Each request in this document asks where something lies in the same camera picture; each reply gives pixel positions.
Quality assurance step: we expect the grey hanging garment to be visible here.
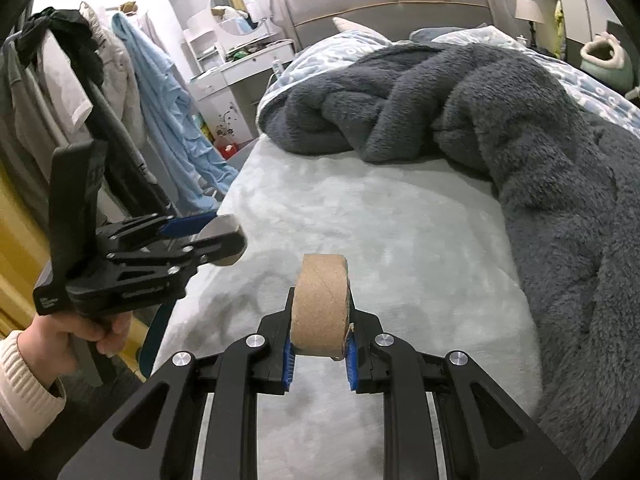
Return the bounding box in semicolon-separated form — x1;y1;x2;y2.
0;39;68;198

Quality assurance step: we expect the tape roll with grey inside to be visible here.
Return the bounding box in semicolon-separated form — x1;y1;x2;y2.
202;213;249;267

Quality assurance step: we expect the dark grey fleece blanket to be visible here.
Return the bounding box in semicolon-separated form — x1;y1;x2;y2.
262;41;640;467

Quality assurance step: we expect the blue patterned quilt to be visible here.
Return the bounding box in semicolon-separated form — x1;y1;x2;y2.
257;24;640;137

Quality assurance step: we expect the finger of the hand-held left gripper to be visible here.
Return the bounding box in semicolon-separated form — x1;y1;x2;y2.
75;239;222;312
97;213;219;252

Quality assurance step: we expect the brown cardboard tape roll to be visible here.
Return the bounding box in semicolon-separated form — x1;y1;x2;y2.
290;253;352;360

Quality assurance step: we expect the grey padded headboard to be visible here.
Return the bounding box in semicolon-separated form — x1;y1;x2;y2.
281;0;507;52

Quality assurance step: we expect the bed with grey sheet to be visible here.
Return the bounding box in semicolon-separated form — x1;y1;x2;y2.
144;136;547;480

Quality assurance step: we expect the light blue hanging garment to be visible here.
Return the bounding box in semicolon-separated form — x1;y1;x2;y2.
110;12;239;214

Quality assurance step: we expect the dark hanging garment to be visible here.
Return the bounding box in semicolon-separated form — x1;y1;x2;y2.
14;6;103;93

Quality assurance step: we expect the round mirror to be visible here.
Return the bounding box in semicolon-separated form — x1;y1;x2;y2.
209;0;271;36

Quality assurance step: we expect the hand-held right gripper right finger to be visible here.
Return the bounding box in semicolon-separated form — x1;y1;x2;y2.
342;285;581;480

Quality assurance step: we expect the person's left hand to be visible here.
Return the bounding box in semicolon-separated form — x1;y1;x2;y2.
19;299;134;361

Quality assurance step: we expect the yellow wooden panel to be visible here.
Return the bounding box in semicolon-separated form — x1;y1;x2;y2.
0;159;57;337

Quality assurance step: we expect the white dressing table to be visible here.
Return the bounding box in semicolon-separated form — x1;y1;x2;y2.
182;0;297;147

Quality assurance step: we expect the table lamp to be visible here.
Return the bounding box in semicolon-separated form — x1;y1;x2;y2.
514;0;547;47

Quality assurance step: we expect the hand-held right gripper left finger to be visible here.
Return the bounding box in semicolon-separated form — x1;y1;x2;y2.
57;286;297;480

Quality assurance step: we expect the blue band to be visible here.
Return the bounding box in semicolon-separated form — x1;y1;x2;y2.
139;304;172;378

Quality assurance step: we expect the white hanging garment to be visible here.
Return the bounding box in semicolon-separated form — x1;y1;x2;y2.
40;2;147;132

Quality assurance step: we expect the yellow-green cloth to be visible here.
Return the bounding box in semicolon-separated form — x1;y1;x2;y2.
553;0;569;57

